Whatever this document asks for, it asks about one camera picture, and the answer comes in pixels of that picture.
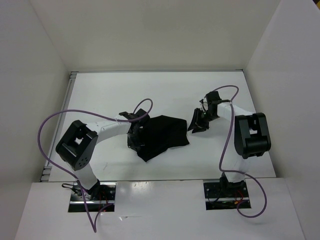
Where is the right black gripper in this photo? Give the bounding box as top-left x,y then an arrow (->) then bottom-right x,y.
187,107 -> 218,134

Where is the black skirt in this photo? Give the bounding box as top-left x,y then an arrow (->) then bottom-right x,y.
130,115 -> 190,162

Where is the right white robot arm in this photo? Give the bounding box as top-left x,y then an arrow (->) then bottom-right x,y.
187,90 -> 272,197

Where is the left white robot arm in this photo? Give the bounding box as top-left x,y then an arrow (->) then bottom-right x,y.
55,109 -> 150,200

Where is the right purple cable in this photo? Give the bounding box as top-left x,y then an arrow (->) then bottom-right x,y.
214,85 -> 269,219

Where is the purple cable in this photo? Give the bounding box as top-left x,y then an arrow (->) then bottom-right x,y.
36,98 -> 154,233
214,85 -> 269,219

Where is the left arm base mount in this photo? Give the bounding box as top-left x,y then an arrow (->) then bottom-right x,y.
61,182 -> 117,213

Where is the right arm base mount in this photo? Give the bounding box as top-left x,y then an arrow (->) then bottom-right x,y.
203,181 -> 251,211

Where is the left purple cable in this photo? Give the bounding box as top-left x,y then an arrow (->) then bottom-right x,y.
36,98 -> 154,233

